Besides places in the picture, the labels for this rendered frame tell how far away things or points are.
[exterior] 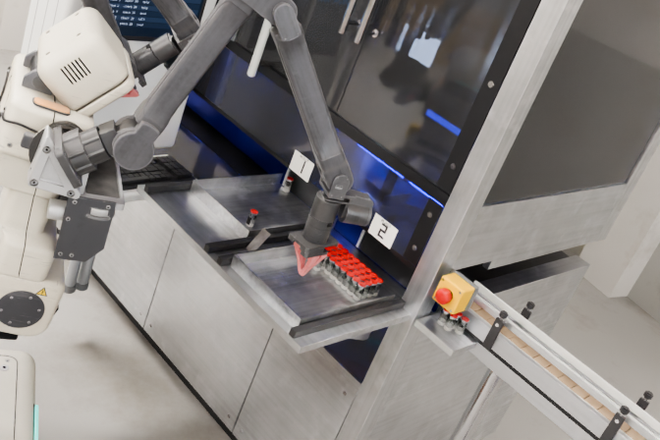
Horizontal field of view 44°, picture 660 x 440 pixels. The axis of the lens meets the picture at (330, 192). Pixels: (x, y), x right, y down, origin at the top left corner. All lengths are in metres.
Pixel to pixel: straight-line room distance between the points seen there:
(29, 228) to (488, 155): 1.05
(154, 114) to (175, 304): 1.38
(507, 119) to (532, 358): 0.60
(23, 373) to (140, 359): 0.68
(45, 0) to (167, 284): 1.08
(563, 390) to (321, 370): 0.70
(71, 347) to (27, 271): 1.16
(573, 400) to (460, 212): 0.51
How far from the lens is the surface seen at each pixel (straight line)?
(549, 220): 2.44
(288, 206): 2.40
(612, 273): 5.14
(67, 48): 1.70
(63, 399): 2.86
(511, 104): 1.92
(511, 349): 2.12
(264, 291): 1.95
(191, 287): 2.80
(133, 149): 1.60
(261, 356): 2.58
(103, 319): 3.21
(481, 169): 1.96
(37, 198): 1.87
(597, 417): 2.06
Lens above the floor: 1.93
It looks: 24 degrees down
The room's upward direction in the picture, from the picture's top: 22 degrees clockwise
